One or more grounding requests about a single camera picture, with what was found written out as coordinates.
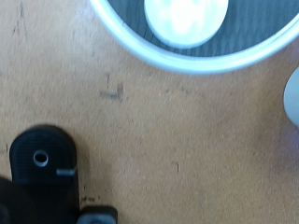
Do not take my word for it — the white ceramic mug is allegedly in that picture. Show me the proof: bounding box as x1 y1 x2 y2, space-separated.
143 0 230 50

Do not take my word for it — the black Keurig coffee machine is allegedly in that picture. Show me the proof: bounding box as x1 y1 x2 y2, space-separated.
0 124 80 224

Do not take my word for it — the white two-tier turntable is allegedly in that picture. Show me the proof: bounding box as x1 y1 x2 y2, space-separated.
88 0 299 76

